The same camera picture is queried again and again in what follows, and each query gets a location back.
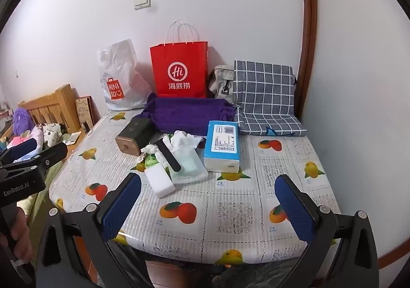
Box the beige fabric bag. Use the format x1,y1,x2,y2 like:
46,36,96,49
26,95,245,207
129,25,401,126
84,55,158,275
208,65,236,103

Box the white sponge block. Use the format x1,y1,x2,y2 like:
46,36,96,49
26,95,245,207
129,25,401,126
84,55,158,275
144,166,176,199

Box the green packet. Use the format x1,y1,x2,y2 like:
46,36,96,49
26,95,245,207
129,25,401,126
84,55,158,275
141,150,167,168

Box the purple plush toy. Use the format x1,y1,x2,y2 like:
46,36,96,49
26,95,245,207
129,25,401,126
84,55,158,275
12,108,34,135

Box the red paper bag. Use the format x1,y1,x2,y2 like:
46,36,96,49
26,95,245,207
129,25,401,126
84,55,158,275
150,19,209,99

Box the yellow green bedsheet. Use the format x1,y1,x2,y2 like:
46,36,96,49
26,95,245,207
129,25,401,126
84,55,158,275
17,147,69,228

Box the white plastic bag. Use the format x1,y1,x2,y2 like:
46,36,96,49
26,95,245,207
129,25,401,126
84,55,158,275
97,39,152,111

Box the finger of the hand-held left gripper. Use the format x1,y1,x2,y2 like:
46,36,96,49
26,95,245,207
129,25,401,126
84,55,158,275
13,142,69,176
6,138,38,161

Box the purple fabric tray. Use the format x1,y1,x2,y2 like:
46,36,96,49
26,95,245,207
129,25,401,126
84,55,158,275
140,93,239,136

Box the grey checked cushion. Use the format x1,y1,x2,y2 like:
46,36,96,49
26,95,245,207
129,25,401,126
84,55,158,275
233,60,307,137

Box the black box with tan end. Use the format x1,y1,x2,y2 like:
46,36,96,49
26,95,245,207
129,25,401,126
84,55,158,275
115,116,152,152

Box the black watch band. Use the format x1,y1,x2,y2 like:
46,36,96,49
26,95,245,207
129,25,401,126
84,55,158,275
154,139,182,173

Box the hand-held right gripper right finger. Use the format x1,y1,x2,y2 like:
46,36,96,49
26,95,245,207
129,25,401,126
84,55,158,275
274,174,382,288

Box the brown patterned book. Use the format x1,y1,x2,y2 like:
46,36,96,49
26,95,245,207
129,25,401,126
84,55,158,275
75,96,96,129

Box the white spotted plush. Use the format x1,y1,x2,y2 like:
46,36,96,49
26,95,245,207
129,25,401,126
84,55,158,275
42,123,63,144

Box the flat pale packet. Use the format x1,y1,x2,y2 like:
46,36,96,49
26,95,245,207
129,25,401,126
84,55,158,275
62,132,84,148

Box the wooden headboard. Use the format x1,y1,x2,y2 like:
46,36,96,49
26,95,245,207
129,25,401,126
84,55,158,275
17,84,80,135

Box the pink white cloth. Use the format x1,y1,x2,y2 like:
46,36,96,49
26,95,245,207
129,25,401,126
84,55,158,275
6,126,44,161

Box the person's left hand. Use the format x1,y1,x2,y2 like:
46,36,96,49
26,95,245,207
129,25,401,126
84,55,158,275
0,207,34,263

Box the white glove with green cuff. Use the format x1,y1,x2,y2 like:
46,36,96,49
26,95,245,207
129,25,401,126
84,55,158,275
162,130,206,176

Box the blue tissue pack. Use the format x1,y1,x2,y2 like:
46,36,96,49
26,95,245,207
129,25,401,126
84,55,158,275
204,120,241,174

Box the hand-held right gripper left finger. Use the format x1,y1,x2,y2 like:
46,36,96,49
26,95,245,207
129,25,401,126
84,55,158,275
36,172,151,288

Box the brown door frame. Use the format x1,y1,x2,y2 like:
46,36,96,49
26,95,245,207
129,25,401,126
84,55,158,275
295,0,318,119

